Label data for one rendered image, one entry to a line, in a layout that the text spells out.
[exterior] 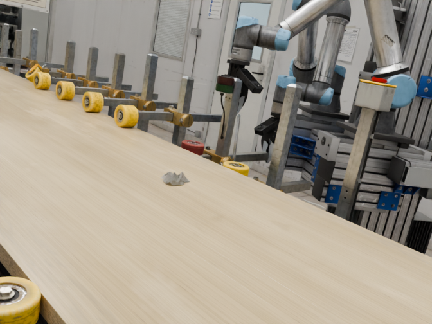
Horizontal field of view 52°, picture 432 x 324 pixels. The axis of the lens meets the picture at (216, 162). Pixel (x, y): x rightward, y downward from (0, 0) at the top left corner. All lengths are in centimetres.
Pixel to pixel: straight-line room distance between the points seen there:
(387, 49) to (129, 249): 119
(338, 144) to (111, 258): 118
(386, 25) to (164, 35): 533
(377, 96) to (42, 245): 87
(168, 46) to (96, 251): 601
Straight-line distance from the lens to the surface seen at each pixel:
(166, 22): 674
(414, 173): 175
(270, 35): 161
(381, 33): 164
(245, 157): 172
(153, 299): 61
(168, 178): 107
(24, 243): 72
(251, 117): 512
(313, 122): 220
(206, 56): 583
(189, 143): 150
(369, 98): 122
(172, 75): 639
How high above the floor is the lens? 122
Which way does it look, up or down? 14 degrees down
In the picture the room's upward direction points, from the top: 10 degrees clockwise
